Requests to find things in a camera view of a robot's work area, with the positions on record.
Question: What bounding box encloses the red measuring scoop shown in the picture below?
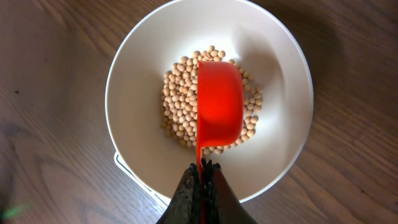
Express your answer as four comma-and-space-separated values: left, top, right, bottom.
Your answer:
196, 61, 243, 223

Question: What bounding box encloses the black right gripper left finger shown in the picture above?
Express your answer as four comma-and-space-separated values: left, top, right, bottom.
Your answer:
157, 163, 201, 224

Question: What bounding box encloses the soybeans pile in bowl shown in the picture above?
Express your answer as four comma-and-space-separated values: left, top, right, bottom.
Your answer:
161, 45, 262, 155

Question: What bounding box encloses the white digital kitchen scale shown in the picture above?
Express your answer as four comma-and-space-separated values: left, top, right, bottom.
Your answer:
114, 151, 170, 208

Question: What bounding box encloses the cream round bowl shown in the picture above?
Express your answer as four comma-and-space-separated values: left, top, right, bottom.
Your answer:
105, 0, 313, 202

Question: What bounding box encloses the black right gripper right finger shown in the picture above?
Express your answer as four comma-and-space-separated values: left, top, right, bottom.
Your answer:
201, 158, 257, 224

